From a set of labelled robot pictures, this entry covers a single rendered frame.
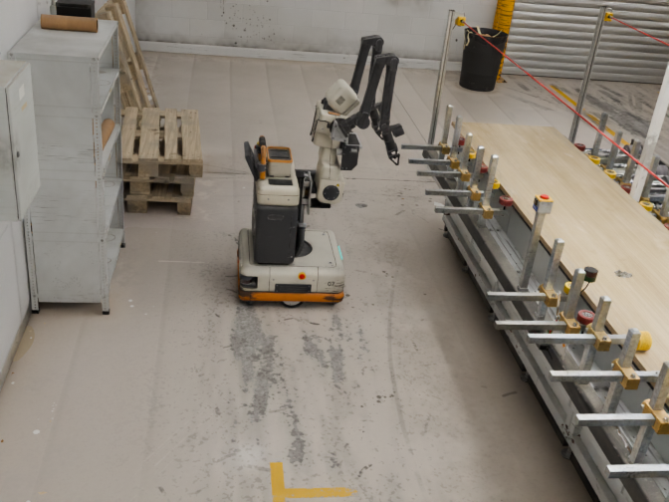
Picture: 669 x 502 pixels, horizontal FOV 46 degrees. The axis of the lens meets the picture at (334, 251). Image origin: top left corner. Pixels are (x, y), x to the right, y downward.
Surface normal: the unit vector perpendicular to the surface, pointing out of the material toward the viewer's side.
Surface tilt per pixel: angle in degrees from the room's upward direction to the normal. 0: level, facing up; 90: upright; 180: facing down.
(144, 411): 0
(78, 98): 90
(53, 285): 90
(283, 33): 90
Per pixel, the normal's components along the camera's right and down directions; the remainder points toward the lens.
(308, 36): 0.12, 0.47
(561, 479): 0.10, -0.88
